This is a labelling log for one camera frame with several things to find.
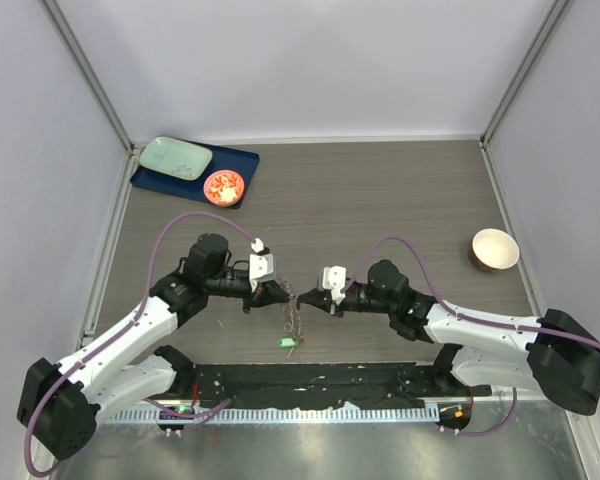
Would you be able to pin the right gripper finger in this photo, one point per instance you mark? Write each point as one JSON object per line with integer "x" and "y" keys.
{"x": 321, "y": 303}
{"x": 314, "y": 294}

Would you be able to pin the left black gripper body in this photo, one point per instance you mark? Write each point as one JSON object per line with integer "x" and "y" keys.
{"x": 242, "y": 289}

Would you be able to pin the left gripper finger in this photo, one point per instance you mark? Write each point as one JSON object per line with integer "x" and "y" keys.
{"x": 268, "y": 300}
{"x": 280, "y": 290}

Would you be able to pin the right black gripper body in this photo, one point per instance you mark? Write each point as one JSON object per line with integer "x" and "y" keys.
{"x": 358, "y": 299}

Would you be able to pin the large metal keyring with rings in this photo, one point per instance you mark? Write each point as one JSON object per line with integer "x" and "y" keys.
{"x": 293, "y": 325}

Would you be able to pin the green key tag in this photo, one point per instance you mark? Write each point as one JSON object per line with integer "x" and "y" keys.
{"x": 287, "y": 342}

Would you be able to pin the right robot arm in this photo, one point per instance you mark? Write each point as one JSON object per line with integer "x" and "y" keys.
{"x": 553, "y": 354}

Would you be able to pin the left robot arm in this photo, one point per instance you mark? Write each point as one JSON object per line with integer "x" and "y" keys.
{"x": 63, "y": 404}

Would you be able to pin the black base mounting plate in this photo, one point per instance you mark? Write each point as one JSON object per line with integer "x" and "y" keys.
{"x": 319, "y": 386}

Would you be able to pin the red patterned small bowl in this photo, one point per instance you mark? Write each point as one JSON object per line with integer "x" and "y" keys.
{"x": 224, "y": 188}

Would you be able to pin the dark blue tray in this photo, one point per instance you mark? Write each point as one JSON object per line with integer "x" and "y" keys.
{"x": 243, "y": 163}

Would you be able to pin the white brown bowl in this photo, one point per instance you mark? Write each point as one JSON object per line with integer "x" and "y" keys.
{"x": 493, "y": 250}

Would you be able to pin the light green rectangular plate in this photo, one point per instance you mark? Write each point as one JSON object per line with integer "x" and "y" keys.
{"x": 175, "y": 158}

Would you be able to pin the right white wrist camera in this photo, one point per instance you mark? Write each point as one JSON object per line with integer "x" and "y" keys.
{"x": 333, "y": 281}

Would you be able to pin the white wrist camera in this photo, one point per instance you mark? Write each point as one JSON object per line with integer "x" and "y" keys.
{"x": 262, "y": 264}
{"x": 333, "y": 281}

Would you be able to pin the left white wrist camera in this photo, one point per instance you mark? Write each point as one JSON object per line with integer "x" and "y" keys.
{"x": 262, "y": 264}

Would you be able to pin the slotted cable duct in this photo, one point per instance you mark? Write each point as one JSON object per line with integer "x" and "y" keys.
{"x": 347, "y": 414}

